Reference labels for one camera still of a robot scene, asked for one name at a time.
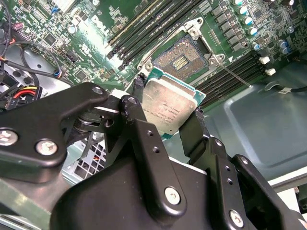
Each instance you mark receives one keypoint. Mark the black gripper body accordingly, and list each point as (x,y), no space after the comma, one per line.
(108,203)

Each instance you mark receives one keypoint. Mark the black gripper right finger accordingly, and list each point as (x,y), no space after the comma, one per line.
(225,182)

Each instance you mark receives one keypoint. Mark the metal CPU locking lever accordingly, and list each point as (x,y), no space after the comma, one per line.
(235,74)

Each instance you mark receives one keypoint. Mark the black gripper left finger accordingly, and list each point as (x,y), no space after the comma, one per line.
(148,148)

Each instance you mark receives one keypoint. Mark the silver CPU green edge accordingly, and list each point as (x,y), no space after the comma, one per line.
(168,103)

